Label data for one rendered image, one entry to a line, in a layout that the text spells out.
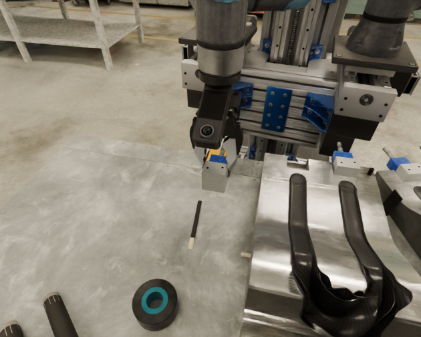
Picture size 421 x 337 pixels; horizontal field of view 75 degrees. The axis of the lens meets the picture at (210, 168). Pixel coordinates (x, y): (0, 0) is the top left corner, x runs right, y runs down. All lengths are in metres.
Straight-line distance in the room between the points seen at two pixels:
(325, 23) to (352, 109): 0.38
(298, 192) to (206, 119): 0.30
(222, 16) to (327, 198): 0.43
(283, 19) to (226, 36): 0.64
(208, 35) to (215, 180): 0.28
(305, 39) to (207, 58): 0.66
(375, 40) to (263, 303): 0.77
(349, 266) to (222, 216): 0.30
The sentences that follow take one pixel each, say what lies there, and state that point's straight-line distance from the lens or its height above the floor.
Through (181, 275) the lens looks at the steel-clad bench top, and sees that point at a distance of 0.60.
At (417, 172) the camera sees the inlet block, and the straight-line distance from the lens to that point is 0.83.
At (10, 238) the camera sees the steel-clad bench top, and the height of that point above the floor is 0.80.
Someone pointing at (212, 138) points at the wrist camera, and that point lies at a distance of 0.42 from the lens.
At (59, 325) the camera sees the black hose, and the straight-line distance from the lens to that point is 0.57.
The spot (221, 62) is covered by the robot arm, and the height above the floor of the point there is 1.18.
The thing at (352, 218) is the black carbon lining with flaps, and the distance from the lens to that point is 0.64.
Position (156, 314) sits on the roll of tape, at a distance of 0.54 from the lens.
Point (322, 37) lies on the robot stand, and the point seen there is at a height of 1.02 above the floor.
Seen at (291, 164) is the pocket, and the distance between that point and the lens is 0.73.
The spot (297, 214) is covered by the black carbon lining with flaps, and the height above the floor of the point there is 0.88.
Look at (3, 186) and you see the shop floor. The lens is 2.31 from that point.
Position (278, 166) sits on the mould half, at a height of 0.89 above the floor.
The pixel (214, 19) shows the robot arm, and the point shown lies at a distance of 0.42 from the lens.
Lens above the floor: 1.34
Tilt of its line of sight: 43 degrees down
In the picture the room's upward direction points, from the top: straight up
